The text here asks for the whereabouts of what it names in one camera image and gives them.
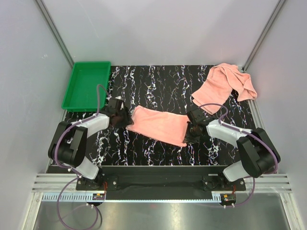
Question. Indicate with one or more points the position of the crumpled pink towel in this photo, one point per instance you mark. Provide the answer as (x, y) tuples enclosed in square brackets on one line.
[(219, 84)]

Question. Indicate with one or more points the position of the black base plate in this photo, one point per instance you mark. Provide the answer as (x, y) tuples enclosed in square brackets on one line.
[(161, 183)]

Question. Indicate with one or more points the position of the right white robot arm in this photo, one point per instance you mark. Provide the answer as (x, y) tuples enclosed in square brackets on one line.
[(257, 153)]

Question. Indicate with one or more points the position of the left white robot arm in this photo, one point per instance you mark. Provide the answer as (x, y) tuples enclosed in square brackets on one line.
[(68, 146)]

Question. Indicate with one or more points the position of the green plastic tray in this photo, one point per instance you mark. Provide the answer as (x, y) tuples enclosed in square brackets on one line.
[(81, 95)]

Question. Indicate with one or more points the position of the black marble pattern mat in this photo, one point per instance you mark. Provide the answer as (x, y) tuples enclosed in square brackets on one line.
[(161, 88)]

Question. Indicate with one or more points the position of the pink striped towel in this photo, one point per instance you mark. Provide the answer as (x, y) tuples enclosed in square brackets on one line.
[(166, 127)]

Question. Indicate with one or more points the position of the aluminium frame rail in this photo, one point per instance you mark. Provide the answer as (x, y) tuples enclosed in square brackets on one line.
[(51, 182)]

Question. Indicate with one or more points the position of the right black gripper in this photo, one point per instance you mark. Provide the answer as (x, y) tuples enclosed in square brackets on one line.
[(188, 138)]

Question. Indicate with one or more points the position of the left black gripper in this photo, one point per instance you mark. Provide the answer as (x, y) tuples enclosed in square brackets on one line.
[(127, 120)]

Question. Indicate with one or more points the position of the white slotted cable duct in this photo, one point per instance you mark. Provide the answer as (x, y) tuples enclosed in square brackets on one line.
[(74, 197)]

